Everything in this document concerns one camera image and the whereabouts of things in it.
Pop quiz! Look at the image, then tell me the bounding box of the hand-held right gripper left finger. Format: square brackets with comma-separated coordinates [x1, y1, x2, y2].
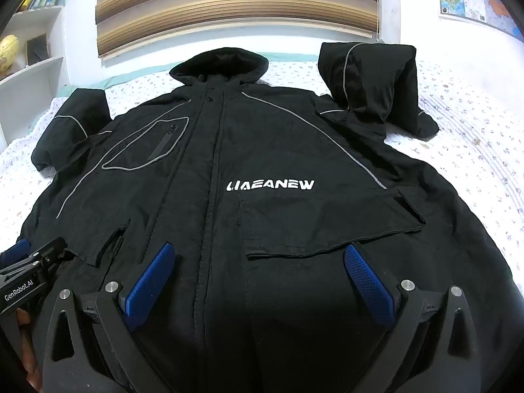
[41, 241, 178, 393]

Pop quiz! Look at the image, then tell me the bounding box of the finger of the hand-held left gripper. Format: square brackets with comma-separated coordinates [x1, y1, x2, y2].
[0, 239, 32, 263]
[16, 236, 68, 271]

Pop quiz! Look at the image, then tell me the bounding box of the yellow globe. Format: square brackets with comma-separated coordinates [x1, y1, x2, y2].
[0, 35, 20, 78]

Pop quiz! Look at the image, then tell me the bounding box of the person's left hand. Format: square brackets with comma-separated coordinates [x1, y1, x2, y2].
[14, 309, 44, 383]

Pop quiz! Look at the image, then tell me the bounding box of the teal bed sheet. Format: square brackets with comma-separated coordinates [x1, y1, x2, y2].
[57, 70, 183, 100]

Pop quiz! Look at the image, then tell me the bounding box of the black hooded jacket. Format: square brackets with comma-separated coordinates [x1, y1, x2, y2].
[16, 42, 524, 393]

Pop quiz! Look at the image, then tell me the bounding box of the white bookshelf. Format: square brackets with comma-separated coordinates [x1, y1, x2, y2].
[0, 0, 69, 150]

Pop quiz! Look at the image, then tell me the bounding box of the brown striped window blind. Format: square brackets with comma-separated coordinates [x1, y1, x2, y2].
[95, 0, 379, 60]

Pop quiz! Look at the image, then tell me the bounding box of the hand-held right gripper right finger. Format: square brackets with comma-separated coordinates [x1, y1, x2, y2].
[344, 241, 490, 393]

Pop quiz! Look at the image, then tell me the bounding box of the white floral quilt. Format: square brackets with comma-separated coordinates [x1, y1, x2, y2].
[0, 58, 524, 295]

